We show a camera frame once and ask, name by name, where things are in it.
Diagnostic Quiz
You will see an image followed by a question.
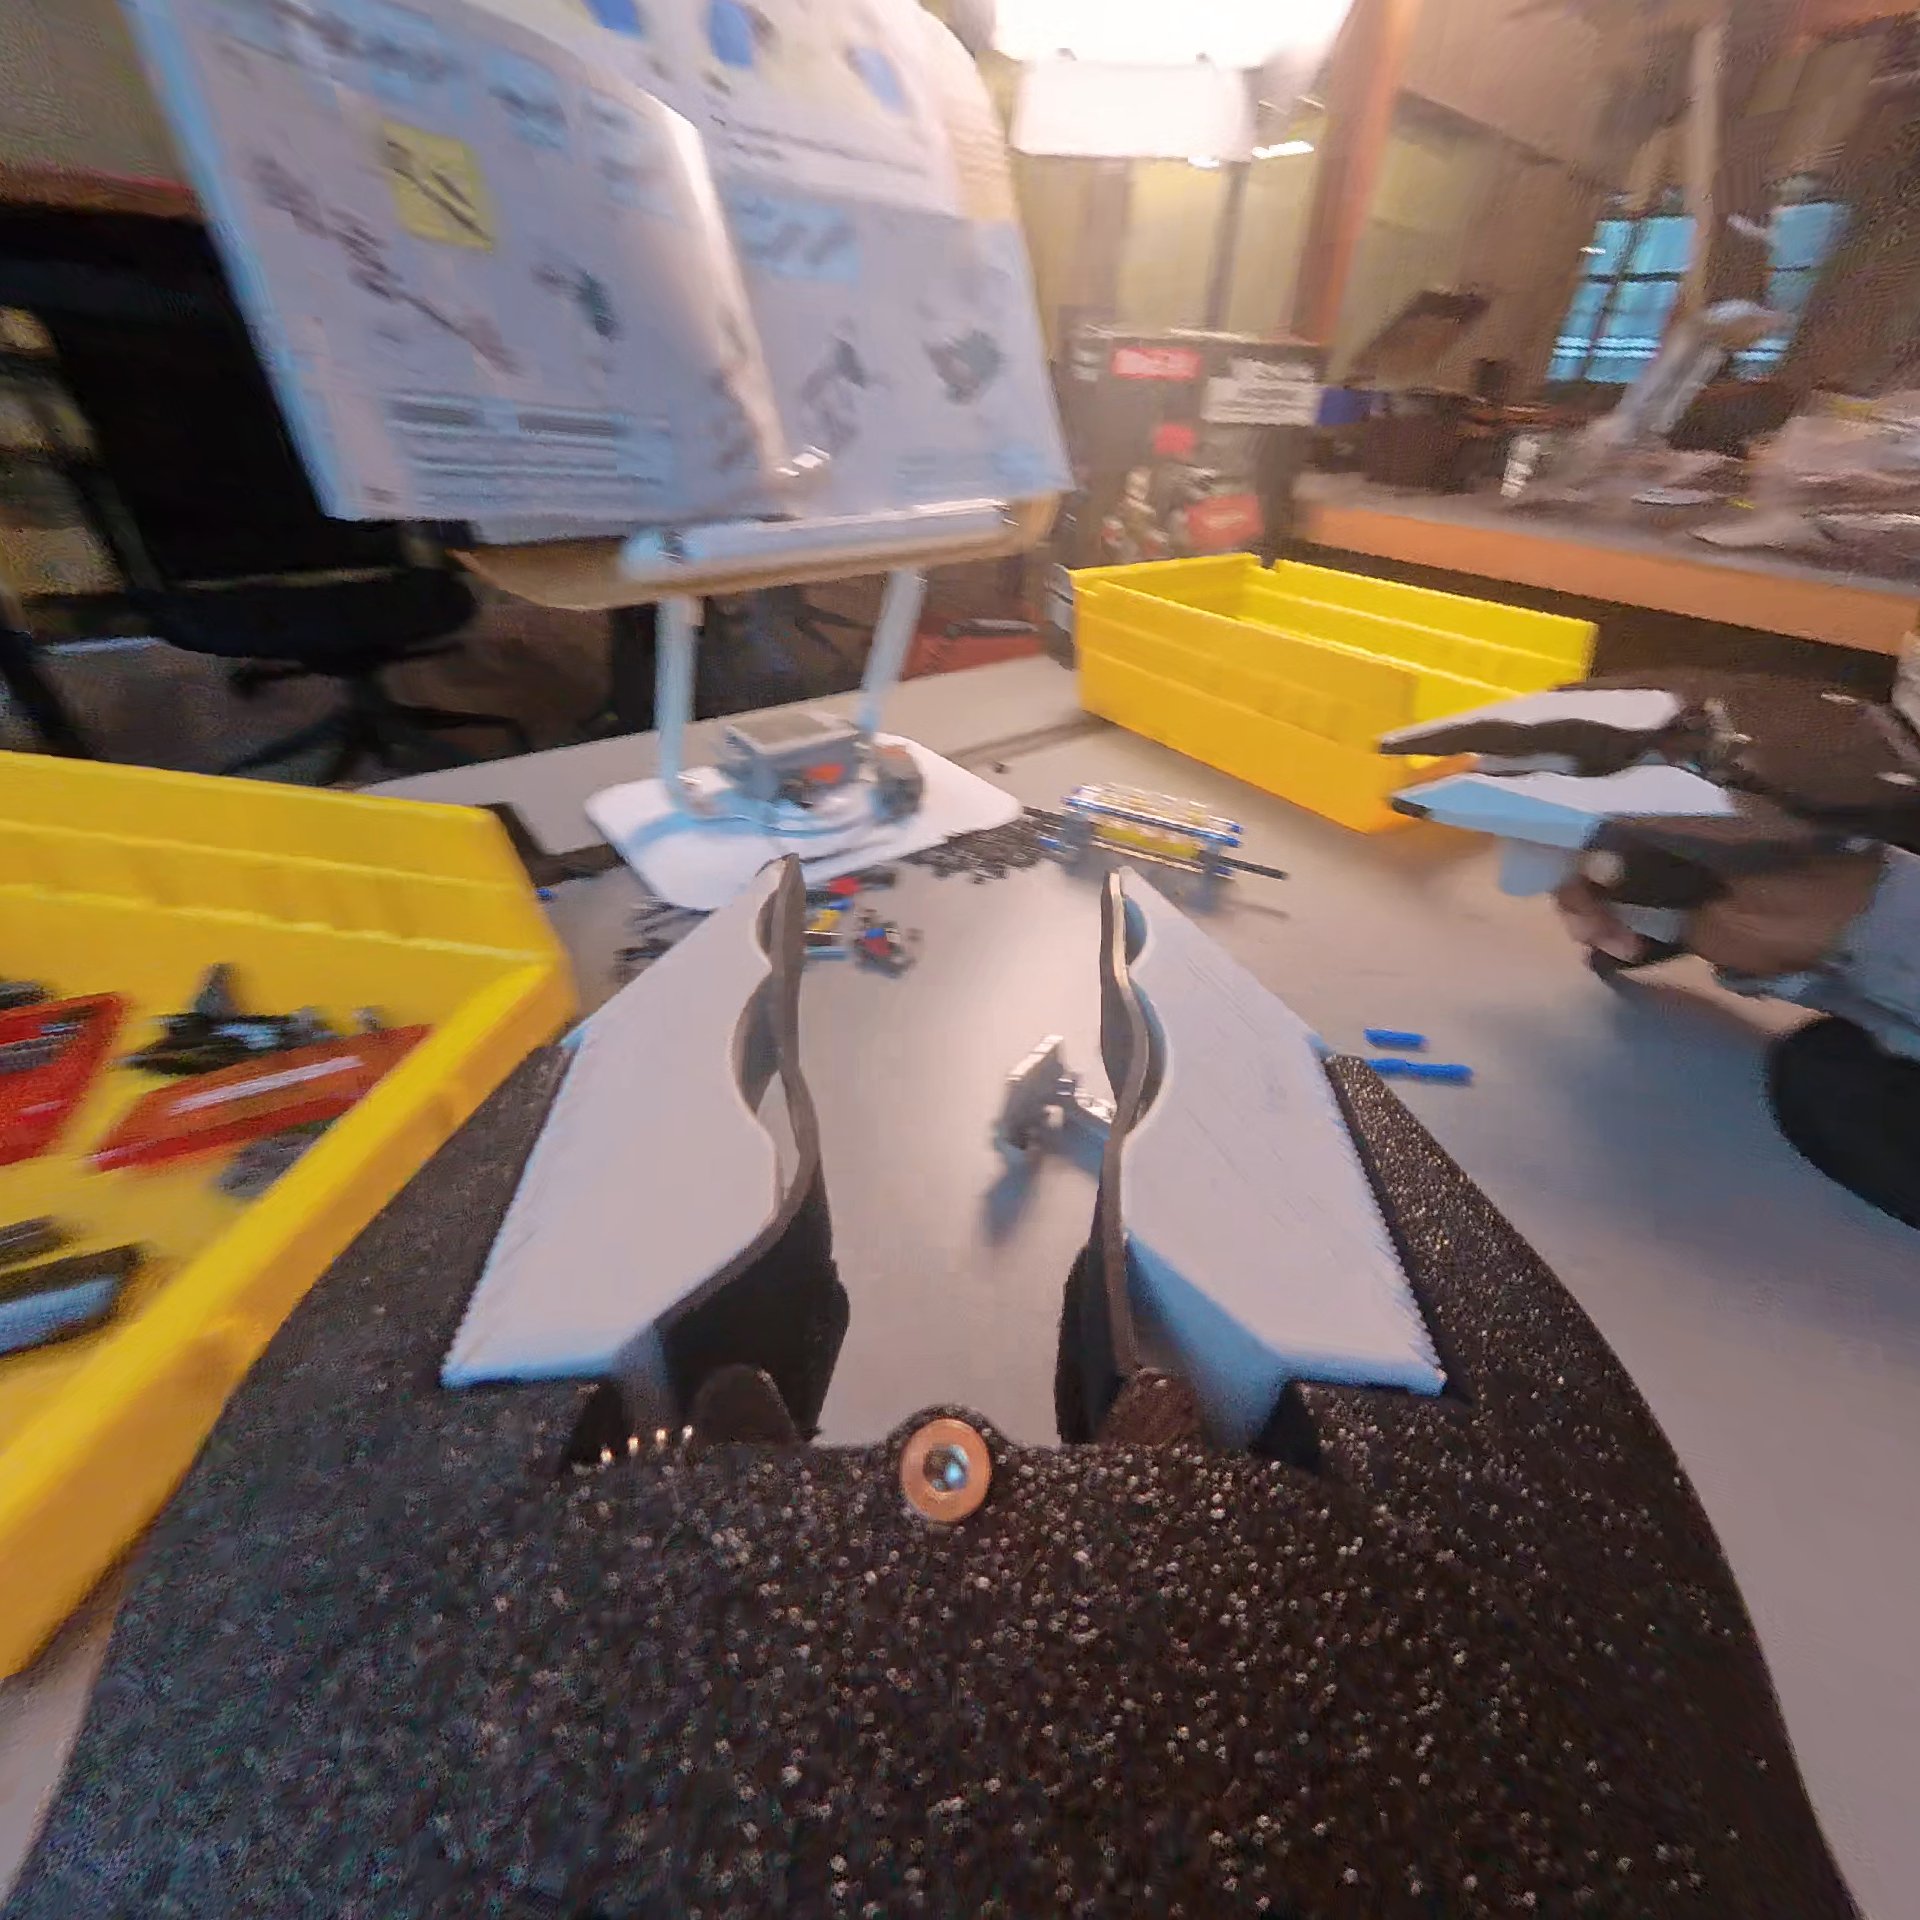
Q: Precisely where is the grey battery box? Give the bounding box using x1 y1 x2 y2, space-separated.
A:
717 708 859 800

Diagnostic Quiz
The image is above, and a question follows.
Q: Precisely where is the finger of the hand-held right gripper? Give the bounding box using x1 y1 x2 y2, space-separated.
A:
1388 765 1744 856
1375 686 1713 777

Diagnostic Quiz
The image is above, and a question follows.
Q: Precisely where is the person's right hand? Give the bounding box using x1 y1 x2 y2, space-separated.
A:
1557 853 1876 991

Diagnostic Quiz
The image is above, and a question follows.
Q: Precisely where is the pile of black pins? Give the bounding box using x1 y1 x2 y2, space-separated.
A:
896 803 1076 883

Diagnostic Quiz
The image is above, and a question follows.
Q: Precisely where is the black office chair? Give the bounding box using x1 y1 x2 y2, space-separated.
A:
0 207 529 783

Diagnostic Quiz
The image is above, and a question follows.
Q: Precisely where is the yellow storage bin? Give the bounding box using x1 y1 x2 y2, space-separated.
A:
1072 551 1603 836
0 750 582 1678

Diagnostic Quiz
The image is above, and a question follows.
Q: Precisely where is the printed task instruction sheet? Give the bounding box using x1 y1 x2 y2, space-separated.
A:
584 0 1024 230

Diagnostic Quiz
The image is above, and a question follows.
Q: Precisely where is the person's black clothing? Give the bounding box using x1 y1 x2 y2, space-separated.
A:
1767 1016 1920 1228

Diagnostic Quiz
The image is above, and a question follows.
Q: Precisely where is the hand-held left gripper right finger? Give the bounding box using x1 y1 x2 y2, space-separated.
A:
1053 867 1448 1452

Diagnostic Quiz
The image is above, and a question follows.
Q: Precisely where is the pile of small mixed pieces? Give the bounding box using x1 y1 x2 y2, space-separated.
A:
614 867 927 981

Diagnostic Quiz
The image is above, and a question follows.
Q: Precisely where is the silver engine block piece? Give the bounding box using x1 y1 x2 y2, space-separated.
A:
995 1030 1123 1161

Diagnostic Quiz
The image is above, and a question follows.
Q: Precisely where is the black printed carton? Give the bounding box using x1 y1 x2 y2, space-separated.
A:
1056 310 1325 567

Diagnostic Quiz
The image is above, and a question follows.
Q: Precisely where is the transparent brick assembly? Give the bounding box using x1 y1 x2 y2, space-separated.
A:
1057 777 1296 888

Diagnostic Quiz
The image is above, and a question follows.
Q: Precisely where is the person's right forearm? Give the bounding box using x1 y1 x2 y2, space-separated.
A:
1710 848 1920 1063

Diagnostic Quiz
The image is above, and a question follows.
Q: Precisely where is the wooden background table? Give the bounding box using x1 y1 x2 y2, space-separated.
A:
1296 491 1920 656

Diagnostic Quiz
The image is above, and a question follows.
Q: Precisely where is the instruction booklet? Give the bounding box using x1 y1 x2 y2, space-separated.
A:
128 0 1076 531

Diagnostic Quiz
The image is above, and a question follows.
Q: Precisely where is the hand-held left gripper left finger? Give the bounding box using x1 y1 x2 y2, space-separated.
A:
439 853 853 1438

